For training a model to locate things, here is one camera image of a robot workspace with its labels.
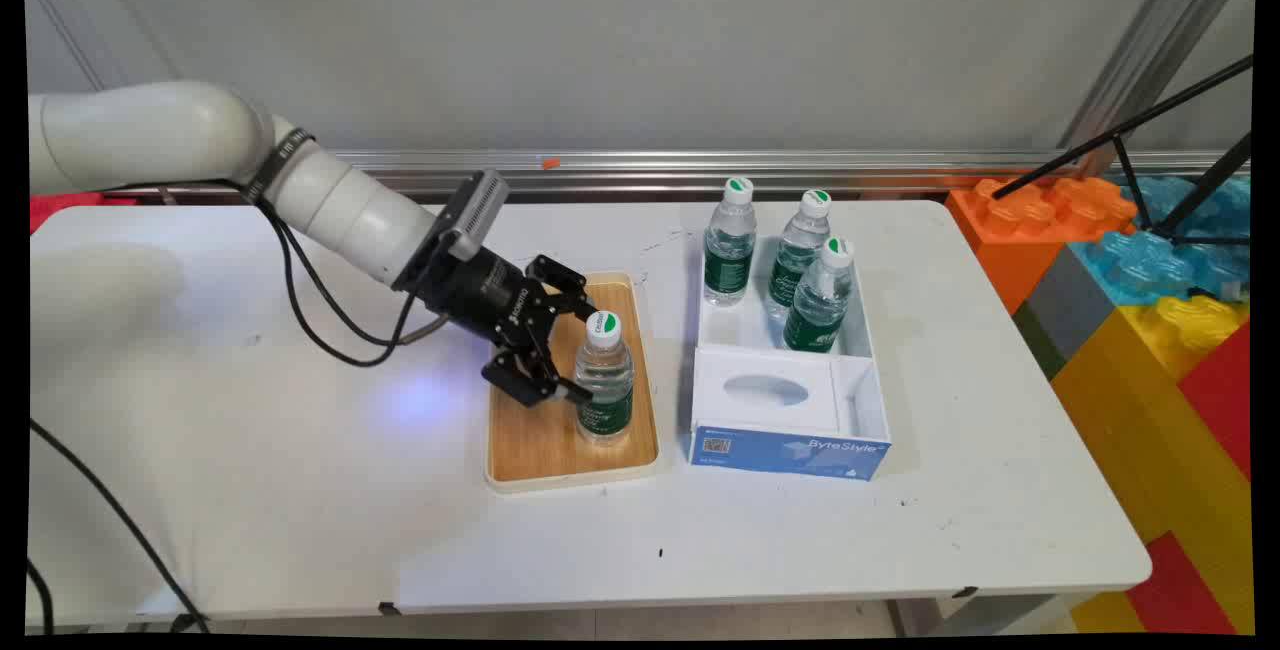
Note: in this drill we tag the translucent blue building block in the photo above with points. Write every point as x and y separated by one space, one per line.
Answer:
1150 260

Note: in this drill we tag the yellow giant building block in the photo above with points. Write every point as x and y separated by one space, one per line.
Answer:
1130 400

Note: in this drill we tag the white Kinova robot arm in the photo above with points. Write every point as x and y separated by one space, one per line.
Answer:
150 135

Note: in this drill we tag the grey giant building block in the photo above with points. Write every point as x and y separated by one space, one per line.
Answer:
1065 305

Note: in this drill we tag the wooden tray with cream rim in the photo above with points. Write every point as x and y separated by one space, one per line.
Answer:
535 430

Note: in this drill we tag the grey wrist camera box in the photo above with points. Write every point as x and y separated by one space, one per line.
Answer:
475 213

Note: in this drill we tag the grey table leg frame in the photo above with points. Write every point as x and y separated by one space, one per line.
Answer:
1000 615

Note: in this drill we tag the black table clip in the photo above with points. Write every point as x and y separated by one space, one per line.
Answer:
964 592
389 609

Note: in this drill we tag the water bottle with cap print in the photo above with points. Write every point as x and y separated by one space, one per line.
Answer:
604 380

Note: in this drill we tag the aluminium rail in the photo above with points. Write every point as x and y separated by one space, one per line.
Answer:
800 168

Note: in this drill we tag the red giant building block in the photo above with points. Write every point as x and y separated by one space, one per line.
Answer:
1225 390
1180 590

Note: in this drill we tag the red object behind table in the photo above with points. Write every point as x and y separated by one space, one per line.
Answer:
65 208

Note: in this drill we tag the aluminium frame post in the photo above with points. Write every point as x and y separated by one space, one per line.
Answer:
1150 50

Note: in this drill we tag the blue and white cardboard box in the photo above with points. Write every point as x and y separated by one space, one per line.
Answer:
790 452

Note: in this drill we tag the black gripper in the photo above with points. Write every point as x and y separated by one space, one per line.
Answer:
485 295

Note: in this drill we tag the green label water bottle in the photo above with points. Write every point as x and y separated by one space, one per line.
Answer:
818 305
797 250
730 250

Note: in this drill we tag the orange giant building block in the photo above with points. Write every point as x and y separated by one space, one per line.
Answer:
1030 220

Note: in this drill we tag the black tripod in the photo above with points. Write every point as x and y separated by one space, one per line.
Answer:
1130 125

